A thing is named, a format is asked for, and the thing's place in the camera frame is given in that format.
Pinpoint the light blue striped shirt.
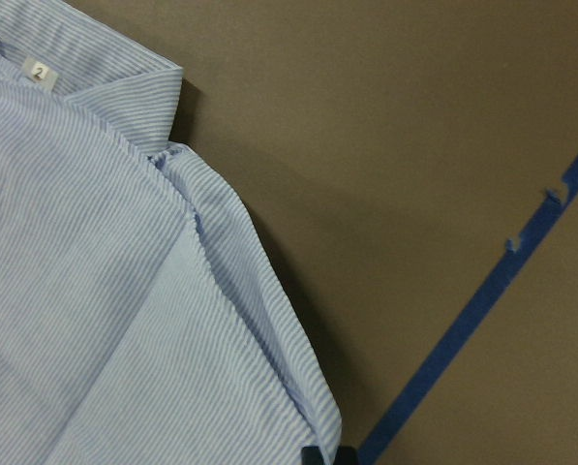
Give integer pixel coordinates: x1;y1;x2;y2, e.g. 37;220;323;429
0;1;342;464

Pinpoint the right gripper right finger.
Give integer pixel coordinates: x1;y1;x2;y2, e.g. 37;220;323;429
335;446;359;465

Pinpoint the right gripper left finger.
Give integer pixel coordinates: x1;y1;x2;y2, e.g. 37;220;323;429
301;446;323;465

